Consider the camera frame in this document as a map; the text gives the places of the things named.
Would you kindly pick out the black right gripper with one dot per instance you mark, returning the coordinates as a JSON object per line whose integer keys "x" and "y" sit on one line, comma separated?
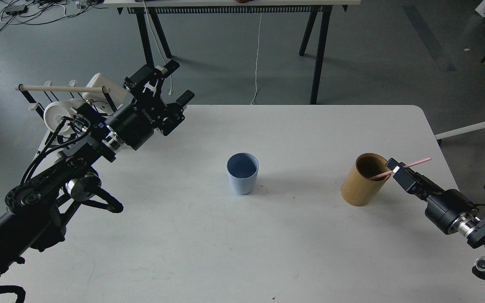
{"x": 447, "y": 210}

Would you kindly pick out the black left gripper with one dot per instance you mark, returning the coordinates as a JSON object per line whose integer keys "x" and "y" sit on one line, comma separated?
{"x": 134, "y": 123}

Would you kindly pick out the blue plastic cup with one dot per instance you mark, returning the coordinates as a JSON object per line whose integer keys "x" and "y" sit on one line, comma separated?
{"x": 242, "y": 171}

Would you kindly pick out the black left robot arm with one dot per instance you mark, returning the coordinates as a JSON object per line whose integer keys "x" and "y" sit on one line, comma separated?
{"x": 61, "y": 178}

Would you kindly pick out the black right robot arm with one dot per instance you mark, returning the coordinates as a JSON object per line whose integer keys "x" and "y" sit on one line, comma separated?
{"x": 475, "y": 237}

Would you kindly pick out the white square mug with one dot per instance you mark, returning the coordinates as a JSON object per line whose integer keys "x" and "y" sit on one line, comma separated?
{"x": 117, "y": 92}

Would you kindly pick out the bamboo cylinder holder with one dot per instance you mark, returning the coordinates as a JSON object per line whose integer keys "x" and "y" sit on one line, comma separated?
{"x": 359, "y": 187}

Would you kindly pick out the white round mug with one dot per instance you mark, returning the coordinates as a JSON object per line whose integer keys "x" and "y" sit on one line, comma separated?
{"x": 55, "y": 112}

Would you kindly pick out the wooden rack dowel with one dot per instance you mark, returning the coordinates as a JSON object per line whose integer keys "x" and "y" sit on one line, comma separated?
{"x": 24, "y": 88}

